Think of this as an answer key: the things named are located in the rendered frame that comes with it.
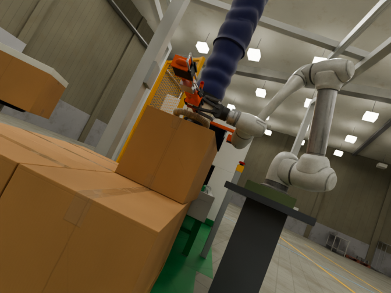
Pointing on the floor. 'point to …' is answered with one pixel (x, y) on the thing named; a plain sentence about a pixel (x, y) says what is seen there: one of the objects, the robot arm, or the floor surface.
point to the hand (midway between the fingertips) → (194, 101)
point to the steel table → (339, 242)
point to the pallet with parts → (359, 260)
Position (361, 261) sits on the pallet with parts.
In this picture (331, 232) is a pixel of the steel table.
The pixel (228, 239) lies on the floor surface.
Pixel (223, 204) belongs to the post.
